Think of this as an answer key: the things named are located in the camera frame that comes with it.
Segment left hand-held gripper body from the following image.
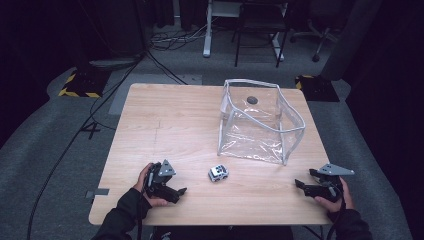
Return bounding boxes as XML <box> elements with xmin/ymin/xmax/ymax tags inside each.
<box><xmin>143</xmin><ymin>159</ymin><xmax>178</xmax><ymax>200</ymax></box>

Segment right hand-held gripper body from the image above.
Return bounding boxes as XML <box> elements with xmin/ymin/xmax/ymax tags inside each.
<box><xmin>309</xmin><ymin>162</ymin><xmax>356</xmax><ymax>203</ymax></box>

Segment small grey toy car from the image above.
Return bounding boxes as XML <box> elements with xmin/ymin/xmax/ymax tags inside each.
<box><xmin>208</xmin><ymin>163</ymin><xmax>230</xmax><ymax>183</ymax></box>

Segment person's left hand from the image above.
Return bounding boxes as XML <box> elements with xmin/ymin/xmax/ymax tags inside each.
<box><xmin>133</xmin><ymin>162</ymin><xmax>170</xmax><ymax>208</ymax></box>

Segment person's right hand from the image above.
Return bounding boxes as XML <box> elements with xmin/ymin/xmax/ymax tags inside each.
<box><xmin>314</xmin><ymin>176</ymin><xmax>355</xmax><ymax>213</ymax></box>

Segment person's dark clothed torso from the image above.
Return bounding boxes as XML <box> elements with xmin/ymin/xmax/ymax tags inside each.
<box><xmin>152</xmin><ymin>225</ymin><xmax>295</xmax><ymax>240</ymax></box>

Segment grey tape strip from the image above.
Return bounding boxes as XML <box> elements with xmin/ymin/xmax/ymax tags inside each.
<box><xmin>85</xmin><ymin>187</ymin><xmax>111</xmax><ymax>200</ymax></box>

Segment white desk leg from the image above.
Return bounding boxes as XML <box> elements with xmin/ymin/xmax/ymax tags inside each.
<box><xmin>270</xmin><ymin>29</ymin><xmax>286</xmax><ymax>62</ymax></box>
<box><xmin>202</xmin><ymin>0</ymin><xmax>215</xmax><ymax>59</ymax></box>

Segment office chair wheeled base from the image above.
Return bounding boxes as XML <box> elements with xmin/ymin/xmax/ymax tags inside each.
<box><xmin>289</xmin><ymin>18</ymin><xmax>338</xmax><ymax>63</ymax></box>

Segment grey curtain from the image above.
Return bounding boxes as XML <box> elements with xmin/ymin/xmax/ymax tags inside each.
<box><xmin>319</xmin><ymin>0</ymin><xmax>384</xmax><ymax>82</ymax></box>

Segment black stand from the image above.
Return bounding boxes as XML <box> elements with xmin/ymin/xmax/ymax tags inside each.
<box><xmin>75</xmin><ymin>0</ymin><xmax>148</xmax><ymax>69</ymax></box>

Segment black metal chair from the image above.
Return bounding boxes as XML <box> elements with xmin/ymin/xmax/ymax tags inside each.
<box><xmin>231</xmin><ymin>0</ymin><xmax>290</xmax><ymax>69</ymax></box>

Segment right hand-held gripper cable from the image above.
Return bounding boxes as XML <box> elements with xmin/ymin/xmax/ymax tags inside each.
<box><xmin>328</xmin><ymin>186</ymin><xmax>346</xmax><ymax>240</ymax></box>

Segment hand-held gripper cable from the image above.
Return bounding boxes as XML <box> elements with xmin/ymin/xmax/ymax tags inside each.
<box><xmin>135</xmin><ymin>189</ymin><xmax>148</xmax><ymax>240</ymax></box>
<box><xmin>328</xmin><ymin>186</ymin><xmax>346</xmax><ymax>240</ymax></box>

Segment left hand-held gripper cable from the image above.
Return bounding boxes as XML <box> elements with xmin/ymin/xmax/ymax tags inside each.
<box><xmin>135</xmin><ymin>189</ymin><xmax>148</xmax><ymax>240</ymax></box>

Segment black yellow striped base plate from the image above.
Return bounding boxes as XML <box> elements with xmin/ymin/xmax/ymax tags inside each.
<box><xmin>294</xmin><ymin>74</ymin><xmax>341</xmax><ymax>103</ymax></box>
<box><xmin>57</xmin><ymin>67</ymin><xmax>112</xmax><ymax>99</ymax></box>

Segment long black floor cable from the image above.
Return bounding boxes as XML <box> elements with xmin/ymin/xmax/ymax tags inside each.
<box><xmin>26</xmin><ymin>49</ymin><xmax>149</xmax><ymax>240</ymax></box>

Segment bundle of floor cables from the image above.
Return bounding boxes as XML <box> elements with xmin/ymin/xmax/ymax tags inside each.
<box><xmin>148</xmin><ymin>24</ymin><xmax>208</xmax><ymax>52</ymax></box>

